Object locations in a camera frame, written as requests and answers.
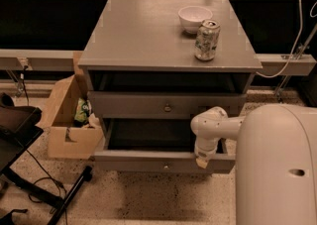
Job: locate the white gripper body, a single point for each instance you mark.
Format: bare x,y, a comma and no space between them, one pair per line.
204,153

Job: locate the grey drawer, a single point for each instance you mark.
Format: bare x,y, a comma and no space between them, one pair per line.
155,145
151,105

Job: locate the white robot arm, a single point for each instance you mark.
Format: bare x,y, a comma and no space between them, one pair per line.
276,161

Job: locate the grey drawer cabinet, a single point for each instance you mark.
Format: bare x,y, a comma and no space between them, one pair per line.
140,46

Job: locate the grey top drawer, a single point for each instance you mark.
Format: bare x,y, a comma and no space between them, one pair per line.
151,105

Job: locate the green white soda can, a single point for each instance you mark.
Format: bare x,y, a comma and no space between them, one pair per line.
207,40

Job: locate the green chip bag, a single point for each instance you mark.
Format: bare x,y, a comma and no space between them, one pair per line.
82,112

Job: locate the white ceramic bowl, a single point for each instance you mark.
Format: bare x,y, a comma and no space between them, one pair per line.
191,17

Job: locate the cardboard box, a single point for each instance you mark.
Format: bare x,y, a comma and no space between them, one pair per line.
66,141

